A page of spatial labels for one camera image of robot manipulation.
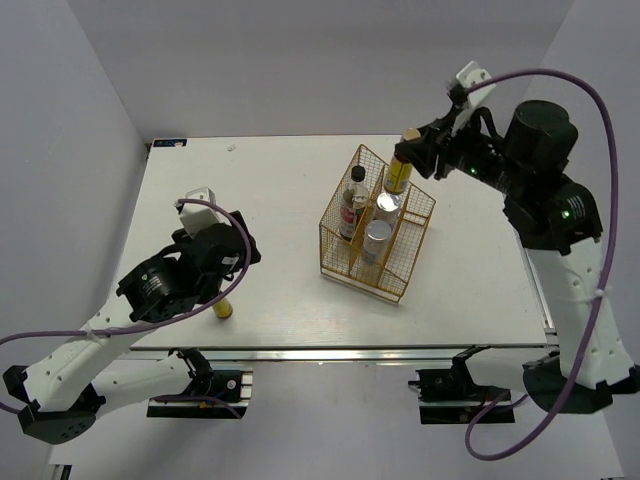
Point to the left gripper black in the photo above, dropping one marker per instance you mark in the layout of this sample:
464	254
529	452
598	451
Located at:
240	261

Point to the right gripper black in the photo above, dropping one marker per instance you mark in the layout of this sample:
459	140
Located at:
437	137

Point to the small brown bottle yellow label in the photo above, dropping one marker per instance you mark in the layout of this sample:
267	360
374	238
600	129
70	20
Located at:
398	174

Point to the white jar silver lid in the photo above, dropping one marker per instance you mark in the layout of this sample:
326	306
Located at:
376	238
387	208

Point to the dark sauce bottle red label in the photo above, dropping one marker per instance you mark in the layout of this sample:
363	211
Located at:
353	203

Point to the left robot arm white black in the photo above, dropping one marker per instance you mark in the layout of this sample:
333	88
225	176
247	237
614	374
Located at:
64	394

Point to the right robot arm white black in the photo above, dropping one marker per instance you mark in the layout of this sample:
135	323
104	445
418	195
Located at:
558	225

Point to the small yellow bottle cork cap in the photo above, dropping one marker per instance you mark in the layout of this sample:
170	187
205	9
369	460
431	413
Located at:
222	309

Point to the blue corner sticker left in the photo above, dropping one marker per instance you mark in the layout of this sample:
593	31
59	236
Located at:
169	143

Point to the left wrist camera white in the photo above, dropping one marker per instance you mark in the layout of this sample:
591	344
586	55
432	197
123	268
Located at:
196	217

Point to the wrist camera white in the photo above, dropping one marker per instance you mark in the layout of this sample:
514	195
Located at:
196	217
468	92

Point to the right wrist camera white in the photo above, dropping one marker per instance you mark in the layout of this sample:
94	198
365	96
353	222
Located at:
468	92

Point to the gold wire mesh organizer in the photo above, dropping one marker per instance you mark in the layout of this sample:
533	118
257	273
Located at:
341	259

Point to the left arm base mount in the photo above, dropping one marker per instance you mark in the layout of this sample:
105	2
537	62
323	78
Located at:
214	393

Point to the aluminium table rail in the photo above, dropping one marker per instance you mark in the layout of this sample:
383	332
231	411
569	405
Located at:
325	354

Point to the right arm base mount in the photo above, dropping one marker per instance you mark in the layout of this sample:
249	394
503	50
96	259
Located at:
450	397

